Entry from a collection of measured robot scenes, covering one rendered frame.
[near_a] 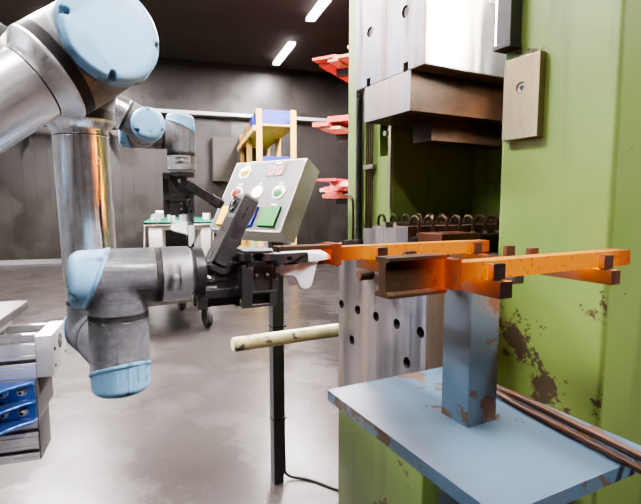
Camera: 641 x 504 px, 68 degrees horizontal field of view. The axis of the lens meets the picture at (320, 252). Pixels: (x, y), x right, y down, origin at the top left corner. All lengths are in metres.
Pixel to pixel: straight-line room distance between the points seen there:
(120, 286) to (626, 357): 0.93
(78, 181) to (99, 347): 0.24
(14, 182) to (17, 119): 9.20
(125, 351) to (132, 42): 0.37
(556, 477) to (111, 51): 0.73
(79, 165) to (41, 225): 8.98
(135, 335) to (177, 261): 0.11
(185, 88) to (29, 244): 3.96
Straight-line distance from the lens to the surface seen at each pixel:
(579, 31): 1.11
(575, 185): 1.05
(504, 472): 0.70
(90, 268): 0.64
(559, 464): 0.75
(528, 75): 1.13
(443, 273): 0.56
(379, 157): 1.53
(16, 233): 9.83
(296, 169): 1.59
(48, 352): 1.17
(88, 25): 0.62
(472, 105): 1.34
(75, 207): 0.76
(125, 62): 0.62
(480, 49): 1.31
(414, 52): 1.22
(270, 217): 1.53
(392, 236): 1.23
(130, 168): 9.53
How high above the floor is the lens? 1.05
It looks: 6 degrees down
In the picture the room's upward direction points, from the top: straight up
